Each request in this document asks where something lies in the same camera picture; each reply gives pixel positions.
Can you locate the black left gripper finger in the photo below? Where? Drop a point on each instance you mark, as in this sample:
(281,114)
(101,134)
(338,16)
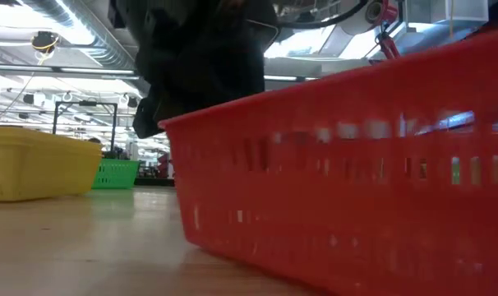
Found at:
(148,119)

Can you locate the yellow plastic basket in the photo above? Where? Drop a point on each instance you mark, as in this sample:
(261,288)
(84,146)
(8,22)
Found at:
(35,164)

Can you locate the red plastic basket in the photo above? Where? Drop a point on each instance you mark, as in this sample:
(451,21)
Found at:
(335,197)

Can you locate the green plastic basket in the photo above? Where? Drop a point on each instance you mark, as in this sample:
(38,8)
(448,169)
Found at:
(115,174)

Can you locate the red clamp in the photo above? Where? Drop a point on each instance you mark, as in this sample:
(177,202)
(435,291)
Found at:
(386,43)

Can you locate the black background frame stand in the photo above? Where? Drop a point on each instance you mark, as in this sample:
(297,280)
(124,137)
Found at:
(55,119)

